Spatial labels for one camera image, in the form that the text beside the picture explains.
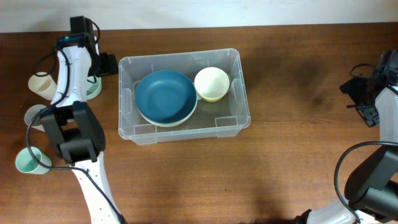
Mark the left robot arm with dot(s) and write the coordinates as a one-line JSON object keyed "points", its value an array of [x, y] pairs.
{"points": [[71, 126]]}

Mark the cream plastic cup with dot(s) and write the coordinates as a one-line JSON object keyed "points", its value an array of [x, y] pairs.
{"points": [[43, 85]]}

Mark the yellow bowl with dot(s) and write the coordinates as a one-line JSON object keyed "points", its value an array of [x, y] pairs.
{"points": [[212, 97]]}

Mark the mint green bowl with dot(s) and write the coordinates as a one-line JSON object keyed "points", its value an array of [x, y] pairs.
{"points": [[93, 87]]}

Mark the mint green plastic cup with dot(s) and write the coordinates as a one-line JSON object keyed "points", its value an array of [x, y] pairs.
{"points": [[25, 163]]}

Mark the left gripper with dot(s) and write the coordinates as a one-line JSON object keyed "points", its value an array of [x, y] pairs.
{"points": [[107, 62]]}

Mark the white bowl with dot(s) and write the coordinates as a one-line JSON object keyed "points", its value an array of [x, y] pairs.
{"points": [[212, 80]]}

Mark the cream plate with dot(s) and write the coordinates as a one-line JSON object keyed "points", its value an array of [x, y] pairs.
{"points": [[169, 124]]}

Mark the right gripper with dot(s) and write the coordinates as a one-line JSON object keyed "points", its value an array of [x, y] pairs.
{"points": [[352, 88]]}

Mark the grey plastic cup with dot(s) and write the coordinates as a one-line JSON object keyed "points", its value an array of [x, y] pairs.
{"points": [[29, 115]]}

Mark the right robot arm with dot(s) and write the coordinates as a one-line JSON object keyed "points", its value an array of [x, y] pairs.
{"points": [[370, 195]]}

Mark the dark blue plate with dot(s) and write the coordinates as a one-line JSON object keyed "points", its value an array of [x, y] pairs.
{"points": [[166, 97]]}

